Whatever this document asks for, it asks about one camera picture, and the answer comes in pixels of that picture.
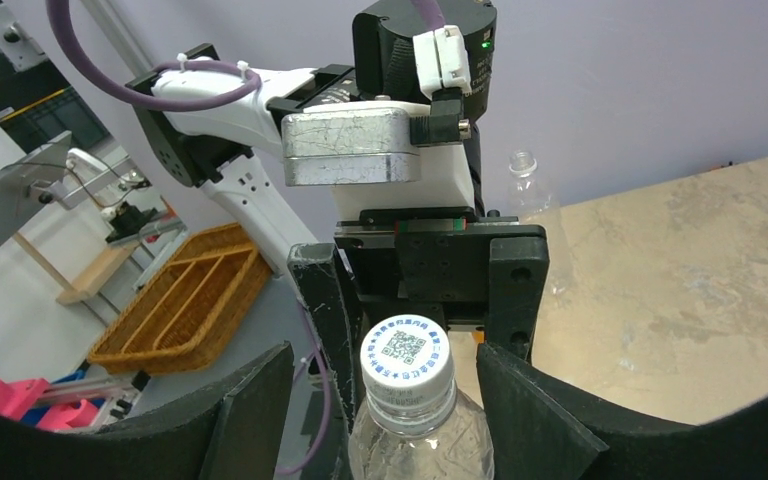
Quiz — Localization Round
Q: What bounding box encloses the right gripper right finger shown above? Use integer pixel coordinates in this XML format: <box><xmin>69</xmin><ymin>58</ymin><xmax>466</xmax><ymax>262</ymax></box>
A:
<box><xmin>476</xmin><ymin>343</ymin><xmax>768</xmax><ymax>479</ymax></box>

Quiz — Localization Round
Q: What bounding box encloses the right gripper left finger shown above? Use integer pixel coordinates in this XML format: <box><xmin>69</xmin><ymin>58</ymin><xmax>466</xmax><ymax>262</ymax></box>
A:
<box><xmin>0</xmin><ymin>342</ymin><xmax>294</xmax><ymax>479</ymax></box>

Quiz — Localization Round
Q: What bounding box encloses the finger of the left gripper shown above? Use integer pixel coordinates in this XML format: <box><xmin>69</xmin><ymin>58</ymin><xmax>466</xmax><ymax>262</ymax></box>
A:
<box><xmin>484</xmin><ymin>225</ymin><xmax>550</xmax><ymax>362</ymax></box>
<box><xmin>287</xmin><ymin>243</ymin><xmax>364</xmax><ymax>431</ymax></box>

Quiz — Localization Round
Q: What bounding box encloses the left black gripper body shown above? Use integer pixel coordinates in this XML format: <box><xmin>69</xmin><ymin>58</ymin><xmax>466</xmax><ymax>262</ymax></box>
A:
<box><xmin>334</xmin><ymin>208</ymin><xmax>495</xmax><ymax>333</ymax></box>

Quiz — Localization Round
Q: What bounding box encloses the clear bottle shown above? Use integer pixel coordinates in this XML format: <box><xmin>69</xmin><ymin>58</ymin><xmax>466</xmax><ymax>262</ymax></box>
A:
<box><xmin>508</xmin><ymin>150</ymin><xmax>574</xmax><ymax>296</ymax></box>
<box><xmin>348</xmin><ymin>391</ymin><xmax>495</xmax><ymax>479</ymax></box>

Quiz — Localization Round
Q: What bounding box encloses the white bottle cap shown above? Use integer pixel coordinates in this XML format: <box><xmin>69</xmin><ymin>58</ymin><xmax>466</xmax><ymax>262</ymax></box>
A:
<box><xmin>360</xmin><ymin>314</ymin><xmax>457</xmax><ymax>435</ymax></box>

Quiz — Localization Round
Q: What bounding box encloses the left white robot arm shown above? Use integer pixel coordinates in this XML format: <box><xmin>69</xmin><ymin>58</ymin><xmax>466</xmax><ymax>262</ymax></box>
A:
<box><xmin>128</xmin><ymin>1</ymin><xmax>549</xmax><ymax>422</ymax></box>

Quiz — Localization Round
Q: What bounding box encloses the wicker tray basket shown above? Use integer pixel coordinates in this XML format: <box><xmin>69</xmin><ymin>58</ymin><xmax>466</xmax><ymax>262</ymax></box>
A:
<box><xmin>87</xmin><ymin>224</ymin><xmax>273</xmax><ymax>375</ymax></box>

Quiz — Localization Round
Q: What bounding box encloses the pink object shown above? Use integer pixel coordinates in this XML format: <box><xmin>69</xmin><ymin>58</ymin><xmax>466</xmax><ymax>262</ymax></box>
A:
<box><xmin>0</xmin><ymin>374</ymin><xmax>105</xmax><ymax>431</ymax></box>

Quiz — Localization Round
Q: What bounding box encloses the background grey robot stand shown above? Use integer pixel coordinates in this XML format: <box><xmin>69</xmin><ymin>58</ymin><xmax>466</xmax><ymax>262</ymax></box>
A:
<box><xmin>0</xmin><ymin>129</ymin><xmax>187</xmax><ymax>280</ymax></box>

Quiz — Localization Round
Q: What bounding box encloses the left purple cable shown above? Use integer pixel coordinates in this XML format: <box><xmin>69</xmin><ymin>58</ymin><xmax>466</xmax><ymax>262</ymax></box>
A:
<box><xmin>44</xmin><ymin>0</ymin><xmax>332</xmax><ymax>477</ymax></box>

